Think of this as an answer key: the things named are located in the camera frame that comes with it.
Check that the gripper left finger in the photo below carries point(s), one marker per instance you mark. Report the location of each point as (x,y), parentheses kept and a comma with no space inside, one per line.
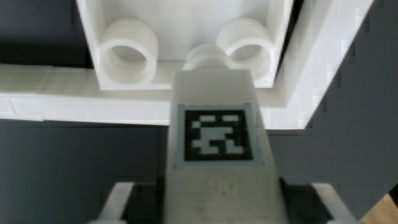
(132,205)

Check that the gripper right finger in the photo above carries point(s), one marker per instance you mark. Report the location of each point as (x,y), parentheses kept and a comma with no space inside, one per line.
(315,206)

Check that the white chair leg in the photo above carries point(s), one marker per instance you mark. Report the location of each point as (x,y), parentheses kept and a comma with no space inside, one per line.
(222,189)

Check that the white chair seat part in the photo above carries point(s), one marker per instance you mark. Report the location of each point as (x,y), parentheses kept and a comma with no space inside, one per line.
(144,32)

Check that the white U-shaped fence frame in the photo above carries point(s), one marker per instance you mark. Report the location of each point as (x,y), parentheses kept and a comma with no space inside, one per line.
(52,93)

